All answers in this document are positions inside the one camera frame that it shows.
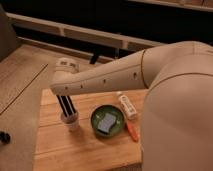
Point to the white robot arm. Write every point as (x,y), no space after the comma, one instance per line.
(177,114)

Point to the black table leg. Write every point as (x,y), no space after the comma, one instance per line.
(94,58)

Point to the white glue bottle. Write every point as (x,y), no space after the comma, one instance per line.
(129,109)

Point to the blue sponge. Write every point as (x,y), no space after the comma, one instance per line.
(106,123)

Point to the green bowl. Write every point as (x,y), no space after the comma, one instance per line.
(99,113)

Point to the orange marker pen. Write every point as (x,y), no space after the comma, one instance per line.
(132,131)

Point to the wooden board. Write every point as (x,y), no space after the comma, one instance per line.
(58,149)

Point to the grey cabinet corner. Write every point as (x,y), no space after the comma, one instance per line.
(9,41)

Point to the black object on floor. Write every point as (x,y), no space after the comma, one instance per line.
(4,137)

